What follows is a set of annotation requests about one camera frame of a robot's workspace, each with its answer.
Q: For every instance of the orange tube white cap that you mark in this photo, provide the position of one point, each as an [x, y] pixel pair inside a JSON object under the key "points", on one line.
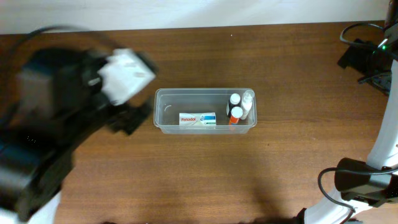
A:
{"points": [[236, 114]]}

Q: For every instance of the black bottle white cap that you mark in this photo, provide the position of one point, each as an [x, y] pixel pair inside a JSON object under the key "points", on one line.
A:
{"points": [[234, 100]]}

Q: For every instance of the white Panadol medicine box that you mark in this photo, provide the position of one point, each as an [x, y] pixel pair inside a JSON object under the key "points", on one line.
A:
{"points": [[197, 119]]}

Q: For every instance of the white plastic bottle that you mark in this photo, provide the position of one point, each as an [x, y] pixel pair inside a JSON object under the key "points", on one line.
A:
{"points": [[246, 103]]}

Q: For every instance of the clear plastic container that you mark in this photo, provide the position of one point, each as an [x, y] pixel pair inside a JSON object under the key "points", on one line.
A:
{"points": [[201, 111]]}

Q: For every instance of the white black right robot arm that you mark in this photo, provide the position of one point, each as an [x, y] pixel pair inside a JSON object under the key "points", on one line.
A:
{"points": [[354, 186]]}

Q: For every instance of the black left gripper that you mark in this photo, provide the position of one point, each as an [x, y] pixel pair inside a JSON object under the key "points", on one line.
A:
{"points": [[131, 119]]}

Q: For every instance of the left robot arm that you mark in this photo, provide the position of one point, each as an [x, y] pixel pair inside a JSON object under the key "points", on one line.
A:
{"points": [[65, 96]]}

